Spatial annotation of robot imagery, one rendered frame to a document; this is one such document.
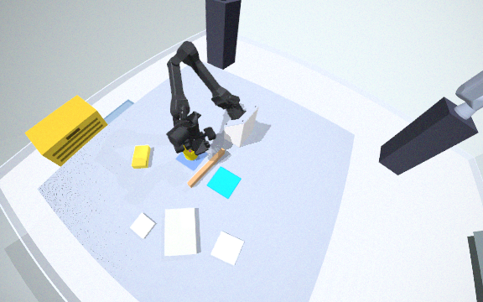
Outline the yellow rectangular block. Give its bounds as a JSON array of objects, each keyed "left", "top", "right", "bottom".
[{"left": 132, "top": 145, "right": 151, "bottom": 169}]

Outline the white rectangular sheet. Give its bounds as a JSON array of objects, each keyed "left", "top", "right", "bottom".
[{"left": 164, "top": 208, "right": 197, "bottom": 256}]

